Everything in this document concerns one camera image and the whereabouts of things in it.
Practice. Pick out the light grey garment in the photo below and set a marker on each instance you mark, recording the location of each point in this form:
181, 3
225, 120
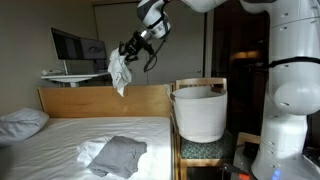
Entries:
120, 74

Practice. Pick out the left computer monitor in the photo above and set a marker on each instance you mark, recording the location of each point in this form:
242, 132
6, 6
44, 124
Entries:
68, 46

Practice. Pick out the computer monitor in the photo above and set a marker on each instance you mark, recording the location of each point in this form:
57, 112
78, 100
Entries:
93, 49
68, 46

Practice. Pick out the grey shirt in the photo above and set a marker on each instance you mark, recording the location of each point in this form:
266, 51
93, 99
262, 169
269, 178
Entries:
120, 156

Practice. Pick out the crumpled grey blanket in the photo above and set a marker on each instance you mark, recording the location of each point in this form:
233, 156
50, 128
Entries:
20, 125

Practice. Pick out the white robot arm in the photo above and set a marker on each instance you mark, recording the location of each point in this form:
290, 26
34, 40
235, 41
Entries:
293, 90

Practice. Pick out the white woven laundry basket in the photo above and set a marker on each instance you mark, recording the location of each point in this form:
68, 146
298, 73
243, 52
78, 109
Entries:
200, 113

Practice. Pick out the wooden chair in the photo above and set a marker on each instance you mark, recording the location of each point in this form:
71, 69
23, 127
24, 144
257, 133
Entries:
193, 154

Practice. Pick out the white desk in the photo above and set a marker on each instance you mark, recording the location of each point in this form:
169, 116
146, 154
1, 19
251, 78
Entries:
73, 79

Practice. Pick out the white bed mattress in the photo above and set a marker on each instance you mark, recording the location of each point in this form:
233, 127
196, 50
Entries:
63, 149

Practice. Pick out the wooden bed footboard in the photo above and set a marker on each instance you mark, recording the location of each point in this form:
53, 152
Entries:
104, 101

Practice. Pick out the right computer monitor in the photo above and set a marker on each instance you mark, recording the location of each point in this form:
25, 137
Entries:
93, 49

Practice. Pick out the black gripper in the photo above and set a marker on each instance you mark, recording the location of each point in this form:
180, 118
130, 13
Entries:
130, 49

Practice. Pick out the white garment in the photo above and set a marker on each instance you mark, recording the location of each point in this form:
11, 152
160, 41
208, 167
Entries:
89, 149

